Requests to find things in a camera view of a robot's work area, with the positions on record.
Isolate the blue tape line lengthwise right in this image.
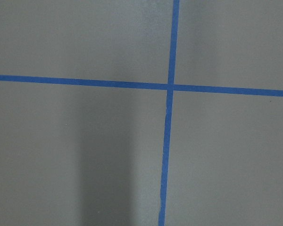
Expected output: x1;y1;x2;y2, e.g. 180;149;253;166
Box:
158;0;180;226

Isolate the blue tape line crosswise right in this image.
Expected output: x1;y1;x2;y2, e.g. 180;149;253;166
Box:
0;75;283;97

